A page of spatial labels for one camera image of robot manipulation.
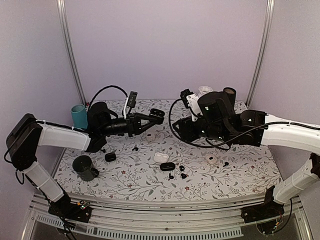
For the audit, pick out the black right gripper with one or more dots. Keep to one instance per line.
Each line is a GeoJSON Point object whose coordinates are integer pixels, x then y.
{"type": "Point", "coordinates": [185, 133]}

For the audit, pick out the black square earbud case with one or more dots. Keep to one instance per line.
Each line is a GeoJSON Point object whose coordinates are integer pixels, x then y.
{"type": "Point", "coordinates": [110, 157]}

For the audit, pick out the black oval earbud case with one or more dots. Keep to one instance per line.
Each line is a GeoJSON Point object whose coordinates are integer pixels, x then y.
{"type": "Point", "coordinates": [167, 166]}

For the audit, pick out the black mug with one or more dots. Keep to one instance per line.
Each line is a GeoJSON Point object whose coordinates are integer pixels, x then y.
{"type": "Point", "coordinates": [84, 168]}

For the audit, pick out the aluminium front rail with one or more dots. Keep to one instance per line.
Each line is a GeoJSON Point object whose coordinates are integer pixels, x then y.
{"type": "Point", "coordinates": [114, 219]}

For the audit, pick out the white closed earbud case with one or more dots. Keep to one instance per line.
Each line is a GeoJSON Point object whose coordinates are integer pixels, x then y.
{"type": "Point", "coordinates": [150, 137]}

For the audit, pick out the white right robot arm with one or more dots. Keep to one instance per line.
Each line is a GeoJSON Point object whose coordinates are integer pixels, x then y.
{"type": "Point", "coordinates": [213, 117]}

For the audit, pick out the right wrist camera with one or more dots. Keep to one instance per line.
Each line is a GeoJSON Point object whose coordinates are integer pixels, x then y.
{"type": "Point", "coordinates": [188, 98]}

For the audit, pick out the right aluminium corner post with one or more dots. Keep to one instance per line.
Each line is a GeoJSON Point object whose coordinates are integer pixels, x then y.
{"type": "Point", "coordinates": [267, 24]}

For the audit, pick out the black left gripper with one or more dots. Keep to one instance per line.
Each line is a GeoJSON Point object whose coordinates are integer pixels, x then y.
{"type": "Point", "coordinates": [134, 125]}

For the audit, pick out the left aluminium corner post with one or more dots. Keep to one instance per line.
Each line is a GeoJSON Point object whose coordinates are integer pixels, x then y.
{"type": "Point", "coordinates": [62, 13]}

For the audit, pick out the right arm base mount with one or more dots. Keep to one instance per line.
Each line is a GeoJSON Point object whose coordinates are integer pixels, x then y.
{"type": "Point", "coordinates": [268, 209]}

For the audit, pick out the aluminium corner post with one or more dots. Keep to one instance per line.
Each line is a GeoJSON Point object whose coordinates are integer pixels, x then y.
{"type": "Point", "coordinates": [267, 24]}
{"type": "Point", "coordinates": [62, 13]}

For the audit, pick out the black tapered vase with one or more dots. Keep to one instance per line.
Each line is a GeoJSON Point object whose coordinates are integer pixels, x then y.
{"type": "Point", "coordinates": [231, 94]}

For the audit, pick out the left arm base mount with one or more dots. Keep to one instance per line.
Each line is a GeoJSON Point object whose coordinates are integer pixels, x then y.
{"type": "Point", "coordinates": [64, 208]}

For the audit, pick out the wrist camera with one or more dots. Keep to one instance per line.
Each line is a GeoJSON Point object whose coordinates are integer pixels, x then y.
{"type": "Point", "coordinates": [132, 99]}
{"type": "Point", "coordinates": [188, 98]}

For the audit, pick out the teal cup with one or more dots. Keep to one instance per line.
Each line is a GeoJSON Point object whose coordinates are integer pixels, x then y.
{"type": "Point", "coordinates": [79, 116]}

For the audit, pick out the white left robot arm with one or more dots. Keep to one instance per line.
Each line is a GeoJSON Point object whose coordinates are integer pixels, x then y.
{"type": "Point", "coordinates": [30, 133]}

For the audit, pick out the white ribbed vase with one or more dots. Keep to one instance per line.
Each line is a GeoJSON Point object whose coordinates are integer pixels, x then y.
{"type": "Point", "coordinates": [202, 90]}

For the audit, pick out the white open earbud case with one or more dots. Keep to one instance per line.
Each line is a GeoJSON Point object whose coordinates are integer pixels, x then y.
{"type": "Point", "coordinates": [160, 157]}

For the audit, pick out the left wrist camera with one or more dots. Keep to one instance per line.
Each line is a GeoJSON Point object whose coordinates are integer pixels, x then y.
{"type": "Point", "coordinates": [132, 99]}

